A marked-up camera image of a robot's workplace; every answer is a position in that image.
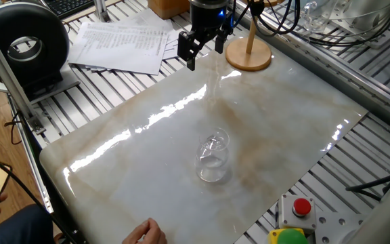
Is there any aluminium frame post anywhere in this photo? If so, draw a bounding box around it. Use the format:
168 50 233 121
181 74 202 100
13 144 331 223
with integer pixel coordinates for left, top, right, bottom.
0 13 47 136

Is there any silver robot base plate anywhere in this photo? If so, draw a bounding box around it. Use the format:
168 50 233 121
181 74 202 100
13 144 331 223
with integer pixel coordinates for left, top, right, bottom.
313 211 368 244

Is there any thin black wire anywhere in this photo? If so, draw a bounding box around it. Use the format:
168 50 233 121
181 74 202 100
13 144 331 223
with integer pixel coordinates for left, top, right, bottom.
4 111 23 145

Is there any grey aluminium table rail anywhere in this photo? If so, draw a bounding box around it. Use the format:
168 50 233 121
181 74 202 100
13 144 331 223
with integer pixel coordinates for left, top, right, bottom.
235 5 390 126

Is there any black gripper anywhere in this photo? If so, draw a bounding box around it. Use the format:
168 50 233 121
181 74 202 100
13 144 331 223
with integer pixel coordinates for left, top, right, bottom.
177 0 235 72

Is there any printed paper sheet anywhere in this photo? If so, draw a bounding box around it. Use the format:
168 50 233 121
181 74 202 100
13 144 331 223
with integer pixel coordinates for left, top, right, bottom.
68 22 169 76

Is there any black ring-shaped device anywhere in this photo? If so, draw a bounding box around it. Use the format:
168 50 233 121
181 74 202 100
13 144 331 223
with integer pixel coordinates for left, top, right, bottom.
0 1 81 102

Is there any wooden box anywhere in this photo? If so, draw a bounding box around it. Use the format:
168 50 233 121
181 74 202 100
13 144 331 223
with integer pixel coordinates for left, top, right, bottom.
147 0 191 20

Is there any clear stemmed glass cup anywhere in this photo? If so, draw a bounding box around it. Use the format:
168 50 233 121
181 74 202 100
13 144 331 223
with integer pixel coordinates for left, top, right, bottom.
194 127 232 183

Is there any white paper sheet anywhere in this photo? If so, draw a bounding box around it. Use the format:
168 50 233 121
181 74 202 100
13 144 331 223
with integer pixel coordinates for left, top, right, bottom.
113 7 175 35
162 28 184 61

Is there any black floor cable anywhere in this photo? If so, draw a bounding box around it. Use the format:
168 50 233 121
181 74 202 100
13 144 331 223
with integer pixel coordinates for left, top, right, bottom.
0 142 77 244

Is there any grey box red button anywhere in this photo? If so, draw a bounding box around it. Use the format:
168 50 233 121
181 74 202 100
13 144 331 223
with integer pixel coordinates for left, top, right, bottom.
278 192 318 235

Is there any round wooden glass rack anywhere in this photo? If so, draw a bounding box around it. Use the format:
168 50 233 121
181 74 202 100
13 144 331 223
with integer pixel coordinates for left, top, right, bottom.
224 0 284 72

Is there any clear glass jug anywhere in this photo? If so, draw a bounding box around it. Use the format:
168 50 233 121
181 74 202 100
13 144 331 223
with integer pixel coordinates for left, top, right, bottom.
299 0 331 35

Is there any black base cable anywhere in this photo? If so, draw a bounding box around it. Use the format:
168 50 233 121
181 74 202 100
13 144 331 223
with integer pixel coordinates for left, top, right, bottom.
345 174 390 203

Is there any yellow box green button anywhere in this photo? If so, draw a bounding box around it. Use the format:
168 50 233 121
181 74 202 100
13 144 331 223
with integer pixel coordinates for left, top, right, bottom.
267 227 309 244

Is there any person's right hand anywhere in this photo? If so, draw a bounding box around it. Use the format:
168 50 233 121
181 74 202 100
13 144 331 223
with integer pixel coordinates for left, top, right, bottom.
122 217 168 244

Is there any black keyboard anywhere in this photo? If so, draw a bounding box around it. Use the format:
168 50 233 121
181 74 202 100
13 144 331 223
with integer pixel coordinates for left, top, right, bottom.
44 0 96 20

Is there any silver metal stand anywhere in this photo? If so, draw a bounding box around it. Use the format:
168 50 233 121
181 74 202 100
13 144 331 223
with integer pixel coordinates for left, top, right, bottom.
93 0 111 23

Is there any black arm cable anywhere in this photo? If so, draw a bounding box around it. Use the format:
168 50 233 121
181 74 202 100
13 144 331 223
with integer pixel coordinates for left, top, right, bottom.
230 0 390 47

